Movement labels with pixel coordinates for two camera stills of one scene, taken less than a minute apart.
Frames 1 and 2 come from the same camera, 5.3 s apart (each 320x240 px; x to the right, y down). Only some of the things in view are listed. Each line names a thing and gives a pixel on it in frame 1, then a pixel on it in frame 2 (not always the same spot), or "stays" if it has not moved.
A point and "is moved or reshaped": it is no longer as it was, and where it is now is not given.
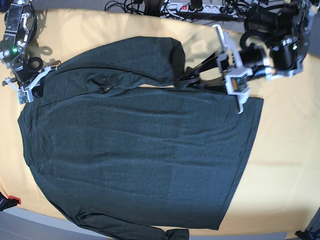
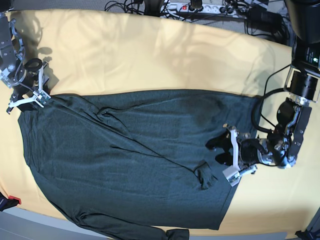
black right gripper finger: x=38 y=90 -> x=28 y=106
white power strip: x=184 y=7 stays
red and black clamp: x=10 y=202 stays
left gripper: x=239 y=64 -> x=247 y=153
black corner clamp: x=307 y=235 stays
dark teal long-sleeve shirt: x=118 y=137 is moved or reshaped
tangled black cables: x=129 y=6 stays
